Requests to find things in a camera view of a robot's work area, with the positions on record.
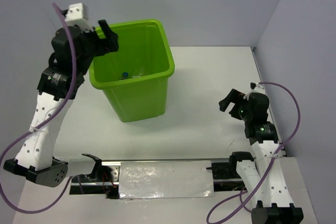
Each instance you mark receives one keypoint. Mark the green label clear bottle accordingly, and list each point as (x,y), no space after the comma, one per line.
(140,72)

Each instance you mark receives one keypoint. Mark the blue label bottle blue cap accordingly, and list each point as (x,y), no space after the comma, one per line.
(124,76)

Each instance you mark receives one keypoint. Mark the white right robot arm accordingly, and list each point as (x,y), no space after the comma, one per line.
(260,169)

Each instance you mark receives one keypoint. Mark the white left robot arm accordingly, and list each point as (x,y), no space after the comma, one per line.
(74,51)

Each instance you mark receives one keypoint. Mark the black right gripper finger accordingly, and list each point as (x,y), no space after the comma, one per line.
(235,96)
(223,104)

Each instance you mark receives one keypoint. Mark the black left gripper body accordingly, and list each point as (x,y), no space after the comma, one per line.
(94,46)

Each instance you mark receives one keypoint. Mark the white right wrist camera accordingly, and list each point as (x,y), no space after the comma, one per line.
(257,88)

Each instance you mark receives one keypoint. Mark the silver foil sheet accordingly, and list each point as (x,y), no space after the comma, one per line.
(172,179)

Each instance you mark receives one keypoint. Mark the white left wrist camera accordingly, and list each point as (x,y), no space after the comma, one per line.
(77,15)

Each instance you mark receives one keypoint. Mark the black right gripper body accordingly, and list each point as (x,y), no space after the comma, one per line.
(241,111)

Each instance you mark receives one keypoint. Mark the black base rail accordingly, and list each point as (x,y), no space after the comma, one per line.
(224,178)

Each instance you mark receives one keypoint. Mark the green plastic bin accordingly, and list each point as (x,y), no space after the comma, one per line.
(135,78)

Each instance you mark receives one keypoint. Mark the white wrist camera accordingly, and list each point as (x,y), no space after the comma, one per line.
(77,15)
(257,88)

